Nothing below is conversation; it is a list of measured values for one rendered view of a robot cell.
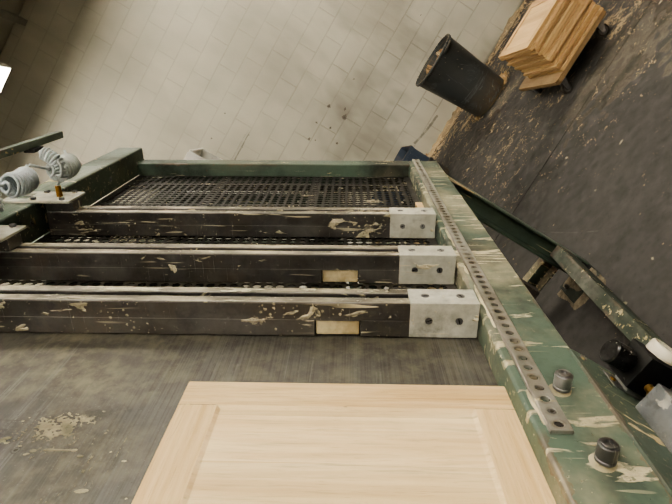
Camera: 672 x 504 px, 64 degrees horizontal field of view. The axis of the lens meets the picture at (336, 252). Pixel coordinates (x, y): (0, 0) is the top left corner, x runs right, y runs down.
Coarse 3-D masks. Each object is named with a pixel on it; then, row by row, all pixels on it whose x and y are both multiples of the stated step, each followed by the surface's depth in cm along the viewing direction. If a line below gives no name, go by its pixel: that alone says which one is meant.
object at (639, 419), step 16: (576, 352) 85; (608, 352) 80; (624, 352) 79; (640, 352) 80; (656, 352) 79; (592, 368) 82; (624, 368) 80; (640, 368) 79; (656, 368) 78; (592, 384) 77; (608, 384) 80; (624, 384) 80; (640, 384) 79; (656, 384) 79; (608, 400) 73; (624, 400) 77; (656, 400) 75; (624, 416) 71; (640, 416) 75; (656, 416) 73; (640, 432) 69; (656, 432) 72; (640, 448) 64; (656, 448) 67; (656, 464) 63
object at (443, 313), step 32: (0, 288) 102; (32, 288) 102; (64, 288) 102; (96, 288) 102; (128, 288) 102; (160, 288) 102; (192, 288) 102; (224, 288) 102; (256, 288) 102; (288, 288) 102; (320, 288) 102; (0, 320) 100; (32, 320) 99; (64, 320) 99; (96, 320) 99; (128, 320) 99; (160, 320) 99; (192, 320) 99; (224, 320) 98; (256, 320) 98; (288, 320) 98; (320, 320) 98; (352, 320) 98; (384, 320) 98; (416, 320) 97; (448, 320) 97
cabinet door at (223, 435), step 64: (192, 384) 82; (256, 384) 82; (320, 384) 82; (384, 384) 82; (192, 448) 69; (256, 448) 70; (320, 448) 70; (384, 448) 70; (448, 448) 70; (512, 448) 69
